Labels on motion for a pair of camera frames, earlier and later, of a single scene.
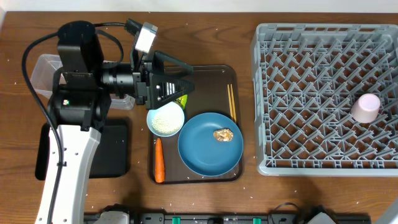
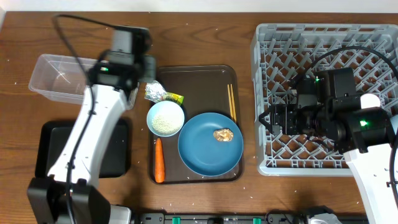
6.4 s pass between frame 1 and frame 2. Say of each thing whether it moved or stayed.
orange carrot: stayed
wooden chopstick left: stayed
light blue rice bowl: stayed
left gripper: moved
